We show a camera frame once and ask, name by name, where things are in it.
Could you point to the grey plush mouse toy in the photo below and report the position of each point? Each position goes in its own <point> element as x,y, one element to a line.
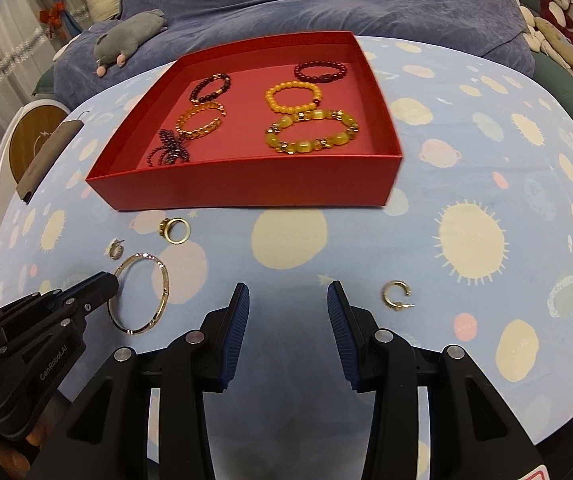
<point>123,40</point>

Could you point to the thin rose gold bangle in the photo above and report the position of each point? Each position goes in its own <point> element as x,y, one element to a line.
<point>143,294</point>

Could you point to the red shallow cardboard box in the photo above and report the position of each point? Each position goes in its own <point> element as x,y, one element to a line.
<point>234,166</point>

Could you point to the beige dog plush toy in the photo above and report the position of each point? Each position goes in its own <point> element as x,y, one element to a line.
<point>543,37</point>

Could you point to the gold chain cuff bangle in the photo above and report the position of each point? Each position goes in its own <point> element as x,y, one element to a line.
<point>200,120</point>

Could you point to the space pattern blue tablecloth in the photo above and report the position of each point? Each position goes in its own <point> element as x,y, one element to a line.
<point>479,225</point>

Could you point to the round wooden white stool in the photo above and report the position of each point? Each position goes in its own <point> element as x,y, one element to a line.
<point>28,131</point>

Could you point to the blue grey blanket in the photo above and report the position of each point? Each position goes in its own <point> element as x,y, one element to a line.
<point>491,29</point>

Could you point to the brown leather pouch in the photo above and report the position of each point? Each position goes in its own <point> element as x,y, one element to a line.
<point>45,158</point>

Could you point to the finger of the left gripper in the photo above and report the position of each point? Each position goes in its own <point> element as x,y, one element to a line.
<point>86,294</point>

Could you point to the white sheer curtain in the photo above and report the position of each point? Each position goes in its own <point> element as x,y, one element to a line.
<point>27,49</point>

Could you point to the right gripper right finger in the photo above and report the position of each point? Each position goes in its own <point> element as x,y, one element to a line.
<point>474,434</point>

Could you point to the red bow curtain tie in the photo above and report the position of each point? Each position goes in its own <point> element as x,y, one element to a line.
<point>52,18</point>

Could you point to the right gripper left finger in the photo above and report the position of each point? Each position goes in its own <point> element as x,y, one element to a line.
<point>104,433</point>

